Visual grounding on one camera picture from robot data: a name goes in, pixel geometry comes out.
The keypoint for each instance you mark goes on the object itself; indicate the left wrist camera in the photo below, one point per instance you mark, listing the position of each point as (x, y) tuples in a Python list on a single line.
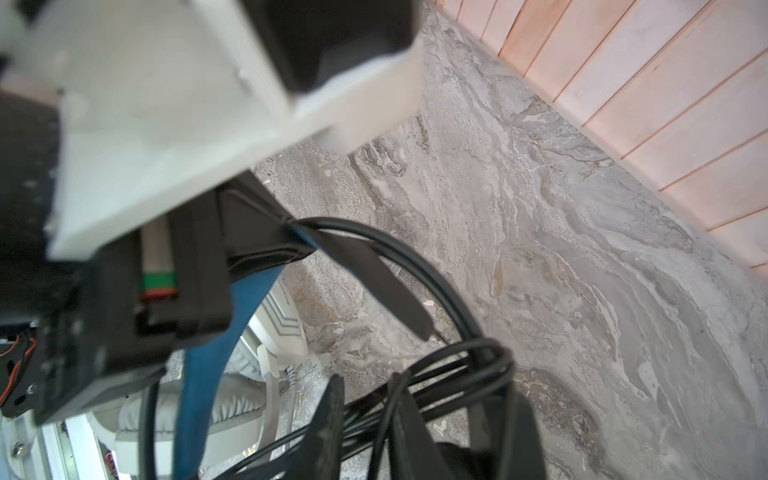
[(116, 112)]

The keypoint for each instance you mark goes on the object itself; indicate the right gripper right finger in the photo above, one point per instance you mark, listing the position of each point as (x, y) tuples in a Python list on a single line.
[(412, 452)]

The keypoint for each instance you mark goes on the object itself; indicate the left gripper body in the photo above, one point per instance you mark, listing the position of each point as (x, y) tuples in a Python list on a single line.
[(77, 334)]

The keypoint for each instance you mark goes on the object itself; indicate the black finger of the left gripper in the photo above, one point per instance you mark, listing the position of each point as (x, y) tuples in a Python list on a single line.
[(360, 259)]

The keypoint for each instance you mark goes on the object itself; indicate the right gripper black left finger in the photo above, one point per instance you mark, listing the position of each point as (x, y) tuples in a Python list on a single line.
[(319, 453)]

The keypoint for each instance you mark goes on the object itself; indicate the white headphones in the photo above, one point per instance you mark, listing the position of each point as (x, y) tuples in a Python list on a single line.
[(248, 401)]

